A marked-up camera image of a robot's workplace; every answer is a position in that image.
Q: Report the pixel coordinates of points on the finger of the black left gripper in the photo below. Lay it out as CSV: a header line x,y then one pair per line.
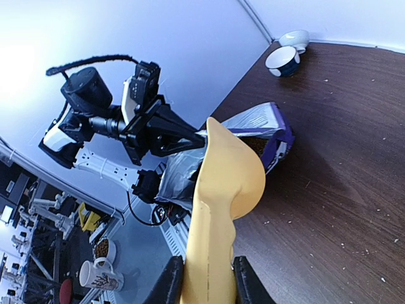
x,y
165,122
164,146

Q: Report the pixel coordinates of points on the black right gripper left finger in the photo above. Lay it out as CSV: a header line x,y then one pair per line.
x,y
168,287

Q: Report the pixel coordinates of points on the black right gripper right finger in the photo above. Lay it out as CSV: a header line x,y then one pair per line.
x,y
250,289

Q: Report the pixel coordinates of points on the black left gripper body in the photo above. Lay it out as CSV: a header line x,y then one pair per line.
x,y
143,131

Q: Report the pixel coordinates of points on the yellow plastic food scoop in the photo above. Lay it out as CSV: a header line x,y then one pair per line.
x,y
208,274

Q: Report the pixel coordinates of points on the purple pet food bag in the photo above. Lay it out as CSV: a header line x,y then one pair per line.
x,y
226,168

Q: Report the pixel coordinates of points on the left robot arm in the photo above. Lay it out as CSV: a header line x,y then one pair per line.
x,y
88,111

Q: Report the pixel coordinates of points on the brown kibble in bag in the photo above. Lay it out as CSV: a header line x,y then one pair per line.
x,y
257,144

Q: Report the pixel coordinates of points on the white patterned mug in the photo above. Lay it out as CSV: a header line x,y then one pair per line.
x,y
100,274

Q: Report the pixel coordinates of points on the navy white-dotted cup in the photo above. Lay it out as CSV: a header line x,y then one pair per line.
x,y
283,62

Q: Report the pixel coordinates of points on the pale ribbed ceramic cup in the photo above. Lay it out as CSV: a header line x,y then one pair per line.
x,y
299,39

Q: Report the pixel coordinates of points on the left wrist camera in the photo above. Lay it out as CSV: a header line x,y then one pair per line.
x,y
140,90

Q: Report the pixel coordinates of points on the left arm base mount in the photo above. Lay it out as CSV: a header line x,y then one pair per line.
x,y
146,189

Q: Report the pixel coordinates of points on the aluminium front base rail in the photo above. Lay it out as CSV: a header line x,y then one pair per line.
x,y
176,236

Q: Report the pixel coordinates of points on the aluminium corner post left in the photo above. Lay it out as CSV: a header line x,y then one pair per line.
x,y
256,19

